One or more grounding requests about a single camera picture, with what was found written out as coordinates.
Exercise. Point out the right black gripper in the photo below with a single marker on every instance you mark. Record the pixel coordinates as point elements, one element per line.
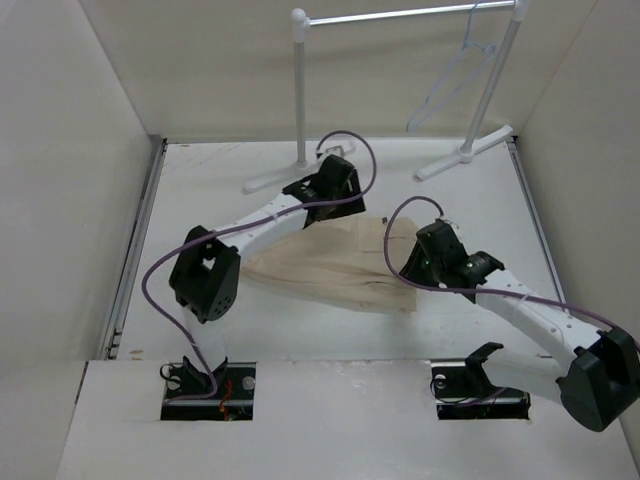
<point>411,269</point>

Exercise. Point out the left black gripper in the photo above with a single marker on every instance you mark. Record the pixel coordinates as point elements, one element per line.
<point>349,208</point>

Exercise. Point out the beige trousers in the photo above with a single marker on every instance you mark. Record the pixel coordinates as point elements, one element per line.
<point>339,262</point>

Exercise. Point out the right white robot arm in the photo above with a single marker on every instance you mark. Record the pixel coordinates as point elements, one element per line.
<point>592,373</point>

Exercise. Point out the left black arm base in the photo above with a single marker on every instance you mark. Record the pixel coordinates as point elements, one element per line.
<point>189,395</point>

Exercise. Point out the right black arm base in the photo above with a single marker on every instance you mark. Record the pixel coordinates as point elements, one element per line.
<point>462,395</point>

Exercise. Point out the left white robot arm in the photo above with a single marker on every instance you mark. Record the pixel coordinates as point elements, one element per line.
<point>205,275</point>

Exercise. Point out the white clothes rack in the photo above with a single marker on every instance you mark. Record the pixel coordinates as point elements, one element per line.
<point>473,143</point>

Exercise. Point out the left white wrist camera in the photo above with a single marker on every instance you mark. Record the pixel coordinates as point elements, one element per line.
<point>336,150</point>

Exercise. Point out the light blue wire hanger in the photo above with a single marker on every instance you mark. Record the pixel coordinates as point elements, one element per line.
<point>465,67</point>

